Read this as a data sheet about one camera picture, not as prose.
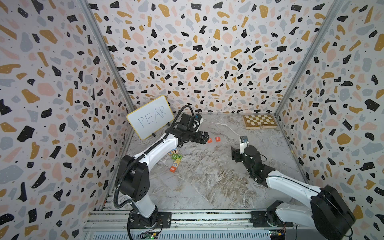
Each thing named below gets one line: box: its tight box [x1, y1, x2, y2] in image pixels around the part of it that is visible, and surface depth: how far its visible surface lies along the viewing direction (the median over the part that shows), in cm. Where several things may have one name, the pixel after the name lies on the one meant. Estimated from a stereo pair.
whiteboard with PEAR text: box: [126, 95, 175, 141], surface depth 103 cm
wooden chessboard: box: [242, 114, 278, 130], surface depth 115 cm
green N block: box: [171, 153, 183, 160], surface depth 97 cm
